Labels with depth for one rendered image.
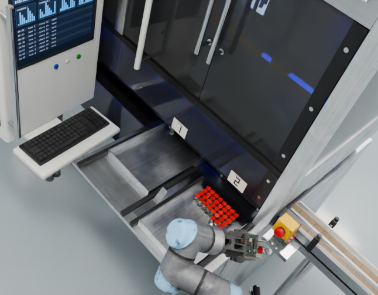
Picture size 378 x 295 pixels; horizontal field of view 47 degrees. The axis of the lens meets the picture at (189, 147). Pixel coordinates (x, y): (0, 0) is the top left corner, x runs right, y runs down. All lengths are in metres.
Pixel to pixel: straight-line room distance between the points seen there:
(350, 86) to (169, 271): 0.70
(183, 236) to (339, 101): 0.60
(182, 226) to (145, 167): 0.79
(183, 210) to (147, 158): 0.29
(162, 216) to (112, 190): 0.22
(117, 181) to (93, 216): 0.97
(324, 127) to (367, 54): 0.26
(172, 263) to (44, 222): 1.65
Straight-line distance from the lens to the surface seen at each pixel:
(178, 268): 1.14
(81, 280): 2.53
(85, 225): 2.70
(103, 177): 1.79
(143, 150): 1.91
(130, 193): 1.76
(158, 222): 1.70
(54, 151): 1.93
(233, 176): 1.73
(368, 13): 1.24
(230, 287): 1.16
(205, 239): 1.13
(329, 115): 1.37
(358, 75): 1.29
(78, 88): 2.09
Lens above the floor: 2.28
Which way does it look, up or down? 45 degrees down
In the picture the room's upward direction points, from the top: 19 degrees clockwise
